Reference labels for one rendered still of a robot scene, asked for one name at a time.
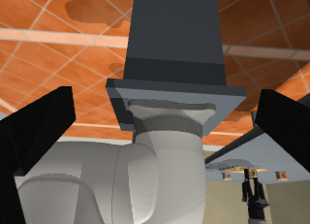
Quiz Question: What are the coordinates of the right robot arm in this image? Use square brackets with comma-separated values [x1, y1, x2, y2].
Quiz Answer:
[248, 199, 269, 224]

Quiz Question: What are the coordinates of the tan flat mat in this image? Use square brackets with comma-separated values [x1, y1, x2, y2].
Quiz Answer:
[219, 166, 269, 173]

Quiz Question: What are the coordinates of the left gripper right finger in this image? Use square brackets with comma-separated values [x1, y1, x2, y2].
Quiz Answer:
[255, 89, 310, 173]

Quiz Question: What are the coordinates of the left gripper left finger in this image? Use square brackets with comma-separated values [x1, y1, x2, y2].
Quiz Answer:
[0, 86, 76, 224]

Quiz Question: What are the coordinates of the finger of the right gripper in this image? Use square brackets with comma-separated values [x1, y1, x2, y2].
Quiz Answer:
[253, 176, 265, 200]
[242, 169, 256, 204]

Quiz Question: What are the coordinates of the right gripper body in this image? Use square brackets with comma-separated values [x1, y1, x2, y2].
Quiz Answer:
[247, 197, 265, 219]

